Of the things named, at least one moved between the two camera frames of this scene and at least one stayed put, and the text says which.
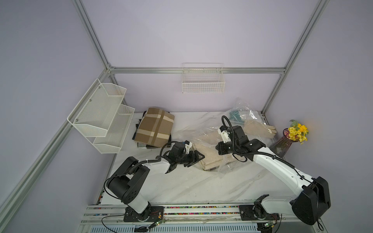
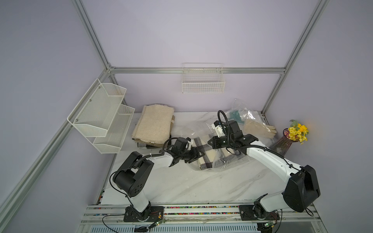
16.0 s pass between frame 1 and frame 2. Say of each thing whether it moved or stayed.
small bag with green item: stayed
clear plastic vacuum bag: stayed
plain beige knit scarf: moved
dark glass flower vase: stayed
